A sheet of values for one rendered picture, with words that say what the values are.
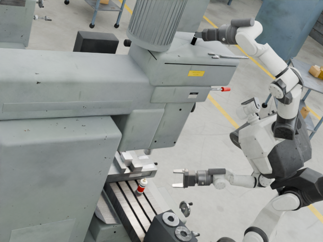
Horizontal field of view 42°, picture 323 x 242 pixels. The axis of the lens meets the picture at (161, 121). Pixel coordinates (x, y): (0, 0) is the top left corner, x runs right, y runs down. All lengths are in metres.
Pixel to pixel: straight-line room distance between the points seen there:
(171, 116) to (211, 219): 2.05
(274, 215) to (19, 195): 1.29
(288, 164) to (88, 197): 0.99
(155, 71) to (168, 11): 0.26
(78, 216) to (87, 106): 0.59
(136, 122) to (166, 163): 2.39
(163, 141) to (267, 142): 0.52
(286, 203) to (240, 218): 1.93
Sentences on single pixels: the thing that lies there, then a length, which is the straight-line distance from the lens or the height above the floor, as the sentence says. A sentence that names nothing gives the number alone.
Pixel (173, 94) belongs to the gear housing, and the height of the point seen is 1.68.
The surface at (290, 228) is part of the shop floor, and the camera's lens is 4.44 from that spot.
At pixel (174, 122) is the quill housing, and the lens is 2.11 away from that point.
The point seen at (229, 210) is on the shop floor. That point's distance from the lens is 4.19.
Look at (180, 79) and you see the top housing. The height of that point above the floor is 1.77.
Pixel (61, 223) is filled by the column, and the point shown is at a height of 1.04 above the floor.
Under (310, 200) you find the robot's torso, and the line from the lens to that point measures 2.27.
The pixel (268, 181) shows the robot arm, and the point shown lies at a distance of 2.48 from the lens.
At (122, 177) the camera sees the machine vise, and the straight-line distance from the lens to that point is 2.54.
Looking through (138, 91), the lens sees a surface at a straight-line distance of 1.84.
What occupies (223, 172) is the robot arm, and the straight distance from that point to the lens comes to 2.39.
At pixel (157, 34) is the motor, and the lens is 1.74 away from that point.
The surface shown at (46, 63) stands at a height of 1.76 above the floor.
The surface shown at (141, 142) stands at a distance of 2.06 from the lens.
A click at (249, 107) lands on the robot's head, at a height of 1.66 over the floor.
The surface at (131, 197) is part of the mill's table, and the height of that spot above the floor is 0.90.
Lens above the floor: 2.61
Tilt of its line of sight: 32 degrees down
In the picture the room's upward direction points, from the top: 23 degrees clockwise
